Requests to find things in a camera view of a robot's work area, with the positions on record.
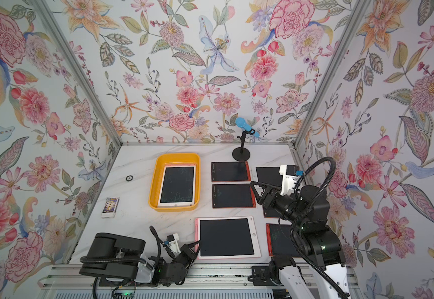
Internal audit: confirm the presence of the black microphone stand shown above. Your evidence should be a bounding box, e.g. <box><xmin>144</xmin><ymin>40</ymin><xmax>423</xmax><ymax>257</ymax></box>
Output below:
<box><xmin>232</xmin><ymin>131</ymin><xmax>251</xmax><ymax>162</ymax></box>

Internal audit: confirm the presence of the white writing tablet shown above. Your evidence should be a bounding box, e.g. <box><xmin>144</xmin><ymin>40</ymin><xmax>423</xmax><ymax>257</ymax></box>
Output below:
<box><xmin>256</xmin><ymin>167</ymin><xmax>283</xmax><ymax>187</ymax></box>

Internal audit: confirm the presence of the pink writing tablet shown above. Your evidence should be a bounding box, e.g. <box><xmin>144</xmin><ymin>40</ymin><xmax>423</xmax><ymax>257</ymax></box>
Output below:
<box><xmin>195</xmin><ymin>216</ymin><xmax>261</xmax><ymax>260</ymax></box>
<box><xmin>158</xmin><ymin>164</ymin><xmax>197</xmax><ymax>208</ymax></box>

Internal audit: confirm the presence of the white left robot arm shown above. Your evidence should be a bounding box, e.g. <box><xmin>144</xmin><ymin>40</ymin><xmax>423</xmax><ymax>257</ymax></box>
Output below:
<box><xmin>79</xmin><ymin>226</ymin><xmax>200</xmax><ymax>287</ymax></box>

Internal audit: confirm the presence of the small card box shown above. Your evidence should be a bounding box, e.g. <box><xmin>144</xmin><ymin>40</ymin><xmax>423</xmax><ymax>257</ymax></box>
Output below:
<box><xmin>101</xmin><ymin>197</ymin><xmax>120</xmax><ymax>219</ymax></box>

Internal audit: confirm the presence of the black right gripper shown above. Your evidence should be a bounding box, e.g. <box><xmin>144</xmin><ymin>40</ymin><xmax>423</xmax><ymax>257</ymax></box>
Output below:
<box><xmin>254</xmin><ymin>182</ymin><xmax>310</xmax><ymax>233</ymax></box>

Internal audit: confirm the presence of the red writing tablet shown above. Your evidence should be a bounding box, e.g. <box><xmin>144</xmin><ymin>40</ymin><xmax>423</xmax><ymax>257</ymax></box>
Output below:
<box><xmin>212</xmin><ymin>184</ymin><xmax>256</xmax><ymax>209</ymax></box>
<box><xmin>263</xmin><ymin>208</ymin><xmax>281</xmax><ymax>219</ymax></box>
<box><xmin>266</xmin><ymin>224</ymin><xmax>300</xmax><ymax>257</ymax></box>
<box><xmin>211</xmin><ymin>161</ymin><xmax>251</xmax><ymax>183</ymax></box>

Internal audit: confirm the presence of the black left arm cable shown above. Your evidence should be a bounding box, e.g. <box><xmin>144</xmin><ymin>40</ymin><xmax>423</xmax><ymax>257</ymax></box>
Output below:
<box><xmin>79</xmin><ymin>225</ymin><xmax>177</xmax><ymax>299</ymax></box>

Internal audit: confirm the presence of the yellow plastic storage box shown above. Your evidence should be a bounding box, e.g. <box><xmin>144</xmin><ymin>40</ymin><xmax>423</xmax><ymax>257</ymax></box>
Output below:
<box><xmin>148</xmin><ymin>153</ymin><xmax>201</xmax><ymax>213</ymax></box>

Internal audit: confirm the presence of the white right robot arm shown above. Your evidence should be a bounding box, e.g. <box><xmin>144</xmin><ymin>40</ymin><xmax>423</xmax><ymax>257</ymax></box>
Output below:
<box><xmin>250</xmin><ymin>181</ymin><xmax>350</xmax><ymax>299</ymax></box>

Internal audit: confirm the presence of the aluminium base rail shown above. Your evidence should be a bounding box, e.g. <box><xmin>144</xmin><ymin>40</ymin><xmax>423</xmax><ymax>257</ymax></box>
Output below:
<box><xmin>37</xmin><ymin>263</ymin><xmax>352</xmax><ymax>299</ymax></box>

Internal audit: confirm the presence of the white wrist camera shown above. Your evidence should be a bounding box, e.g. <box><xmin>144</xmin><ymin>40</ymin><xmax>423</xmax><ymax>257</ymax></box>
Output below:
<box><xmin>279</xmin><ymin>164</ymin><xmax>304</xmax><ymax>196</ymax></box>
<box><xmin>164</xmin><ymin>233</ymin><xmax>180</xmax><ymax>254</ymax></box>

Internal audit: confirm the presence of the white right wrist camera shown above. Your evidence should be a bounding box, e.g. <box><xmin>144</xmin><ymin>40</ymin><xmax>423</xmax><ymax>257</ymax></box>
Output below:
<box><xmin>279</xmin><ymin>164</ymin><xmax>304</xmax><ymax>196</ymax></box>

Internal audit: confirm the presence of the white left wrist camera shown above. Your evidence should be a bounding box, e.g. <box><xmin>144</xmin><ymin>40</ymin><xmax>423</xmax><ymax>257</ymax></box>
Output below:
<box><xmin>164</xmin><ymin>233</ymin><xmax>180</xmax><ymax>254</ymax></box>

